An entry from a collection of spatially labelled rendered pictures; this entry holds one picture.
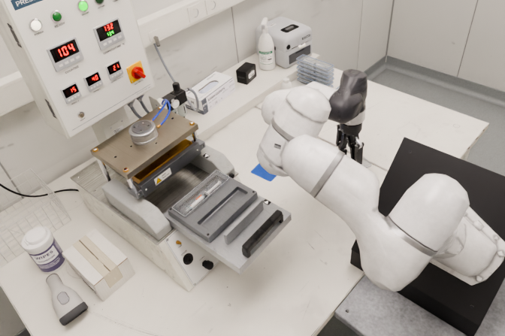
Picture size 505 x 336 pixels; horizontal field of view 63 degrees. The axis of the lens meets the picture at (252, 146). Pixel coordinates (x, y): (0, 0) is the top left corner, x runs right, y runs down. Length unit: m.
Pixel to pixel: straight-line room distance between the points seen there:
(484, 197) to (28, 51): 1.19
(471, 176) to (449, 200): 0.38
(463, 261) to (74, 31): 1.12
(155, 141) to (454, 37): 2.61
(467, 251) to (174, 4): 1.43
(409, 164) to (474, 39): 2.22
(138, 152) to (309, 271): 0.62
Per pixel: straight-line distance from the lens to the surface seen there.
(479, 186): 1.20
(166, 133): 1.27
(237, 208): 1.15
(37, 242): 1.43
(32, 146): 1.77
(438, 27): 3.44
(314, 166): 0.81
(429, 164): 1.22
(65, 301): 1.35
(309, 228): 1.41
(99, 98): 1.30
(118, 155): 1.24
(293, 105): 0.88
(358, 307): 1.27
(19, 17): 1.15
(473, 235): 1.11
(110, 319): 1.35
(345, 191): 0.81
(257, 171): 1.60
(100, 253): 1.38
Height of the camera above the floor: 1.86
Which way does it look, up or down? 40 degrees down
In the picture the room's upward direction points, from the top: 7 degrees counter-clockwise
